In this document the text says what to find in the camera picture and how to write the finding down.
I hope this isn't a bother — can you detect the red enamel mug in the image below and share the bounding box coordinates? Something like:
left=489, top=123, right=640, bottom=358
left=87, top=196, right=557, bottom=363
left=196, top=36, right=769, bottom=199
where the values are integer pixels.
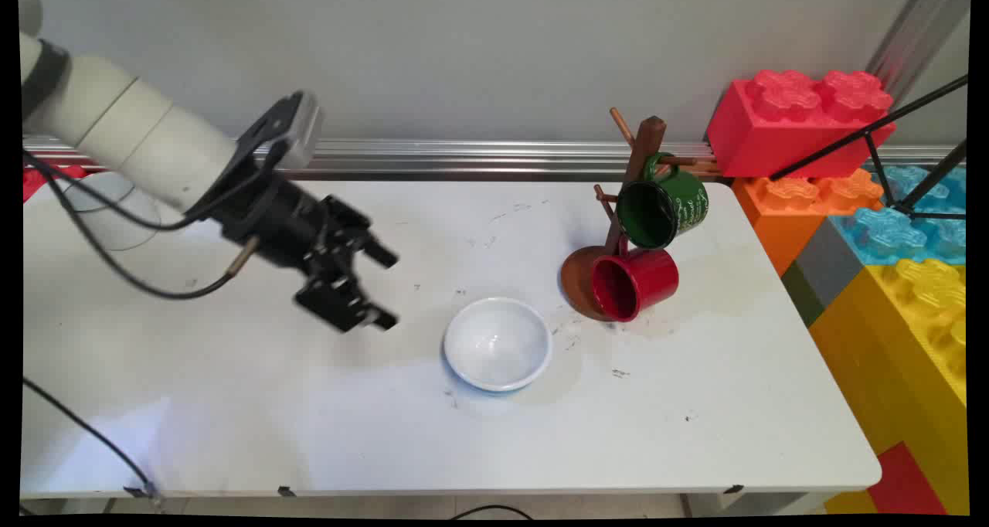
left=591, top=237, right=680, bottom=323

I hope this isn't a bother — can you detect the orange studded toy brick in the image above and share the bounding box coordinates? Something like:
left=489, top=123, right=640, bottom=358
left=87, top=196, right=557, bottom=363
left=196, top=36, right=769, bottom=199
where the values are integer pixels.
left=732, top=169, right=884, bottom=277

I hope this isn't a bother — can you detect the aluminium rail along wall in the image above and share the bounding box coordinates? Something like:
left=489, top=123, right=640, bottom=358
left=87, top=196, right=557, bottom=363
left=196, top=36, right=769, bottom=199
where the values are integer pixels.
left=23, top=135, right=967, bottom=184

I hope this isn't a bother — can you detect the black cable with dark plug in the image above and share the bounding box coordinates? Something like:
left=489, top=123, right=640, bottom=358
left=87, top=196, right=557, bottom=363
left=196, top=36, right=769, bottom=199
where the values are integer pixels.
left=22, top=377, right=161, bottom=506

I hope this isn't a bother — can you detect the blue studded toy brick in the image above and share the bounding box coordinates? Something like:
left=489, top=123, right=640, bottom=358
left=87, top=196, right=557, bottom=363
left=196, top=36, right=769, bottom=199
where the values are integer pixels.
left=831, top=164, right=967, bottom=266

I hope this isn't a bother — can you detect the grey toy block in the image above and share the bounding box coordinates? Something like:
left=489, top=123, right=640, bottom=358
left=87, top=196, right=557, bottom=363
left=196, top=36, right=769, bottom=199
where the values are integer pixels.
left=796, top=218, right=870, bottom=308

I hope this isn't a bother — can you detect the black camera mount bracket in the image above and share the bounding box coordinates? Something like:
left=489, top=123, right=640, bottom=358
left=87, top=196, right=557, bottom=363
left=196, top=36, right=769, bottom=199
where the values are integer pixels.
left=207, top=94, right=310, bottom=213

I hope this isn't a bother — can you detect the black strap on arm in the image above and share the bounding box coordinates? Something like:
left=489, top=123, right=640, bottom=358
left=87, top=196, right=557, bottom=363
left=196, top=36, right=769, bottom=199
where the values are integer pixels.
left=22, top=40, right=72, bottom=120

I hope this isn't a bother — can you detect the dark green toy block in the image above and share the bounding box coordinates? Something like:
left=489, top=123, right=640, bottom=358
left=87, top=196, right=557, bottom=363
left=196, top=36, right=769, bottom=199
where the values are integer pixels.
left=780, top=262, right=825, bottom=328

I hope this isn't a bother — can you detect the white bowl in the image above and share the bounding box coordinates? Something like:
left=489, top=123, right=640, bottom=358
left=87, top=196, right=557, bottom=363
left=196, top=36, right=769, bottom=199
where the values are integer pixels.
left=443, top=297, right=553, bottom=393

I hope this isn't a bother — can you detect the green enamel mug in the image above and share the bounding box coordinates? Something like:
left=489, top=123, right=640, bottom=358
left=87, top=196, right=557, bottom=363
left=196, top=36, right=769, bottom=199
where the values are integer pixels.
left=616, top=152, right=709, bottom=250

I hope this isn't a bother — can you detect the brown wooden mug tree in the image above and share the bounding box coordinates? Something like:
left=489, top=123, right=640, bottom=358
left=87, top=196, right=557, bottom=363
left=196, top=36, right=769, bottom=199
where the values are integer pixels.
left=560, top=107, right=700, bottom=323

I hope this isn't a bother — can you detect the black cable under table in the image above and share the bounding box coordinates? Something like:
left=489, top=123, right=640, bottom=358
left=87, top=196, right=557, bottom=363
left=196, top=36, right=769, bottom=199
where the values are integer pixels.
left=450, top=505, right=535, bottom=520

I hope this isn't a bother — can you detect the black tripod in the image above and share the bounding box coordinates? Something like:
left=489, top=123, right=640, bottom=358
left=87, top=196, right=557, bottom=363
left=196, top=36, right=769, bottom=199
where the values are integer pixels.
left=769, top=75, right=968, bottom=220

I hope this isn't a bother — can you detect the thin black camera cable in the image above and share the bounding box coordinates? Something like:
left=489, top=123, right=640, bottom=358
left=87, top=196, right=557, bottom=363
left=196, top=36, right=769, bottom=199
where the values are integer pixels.
left=23, top=148, right=280, bottom=231

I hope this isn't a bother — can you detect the white enamel mug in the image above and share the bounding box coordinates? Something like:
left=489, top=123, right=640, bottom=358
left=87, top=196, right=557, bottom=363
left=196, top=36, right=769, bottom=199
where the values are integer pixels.
left=60, top=172, right=163, bottom=252

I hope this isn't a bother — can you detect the yellow studded toy brick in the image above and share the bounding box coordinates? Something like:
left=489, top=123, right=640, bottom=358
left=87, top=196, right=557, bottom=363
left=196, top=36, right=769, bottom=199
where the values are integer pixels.
left=807, top=258, right=968, bottom=516

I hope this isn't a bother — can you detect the large red studded brick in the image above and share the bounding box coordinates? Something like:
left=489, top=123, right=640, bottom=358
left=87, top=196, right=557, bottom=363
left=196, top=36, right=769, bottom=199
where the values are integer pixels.
left=705, top=70, right=897, bottom=180

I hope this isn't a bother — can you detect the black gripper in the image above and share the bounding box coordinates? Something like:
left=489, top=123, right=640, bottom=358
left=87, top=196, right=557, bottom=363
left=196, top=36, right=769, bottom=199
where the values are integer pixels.
left=205, top=173, right=400, bottom=334

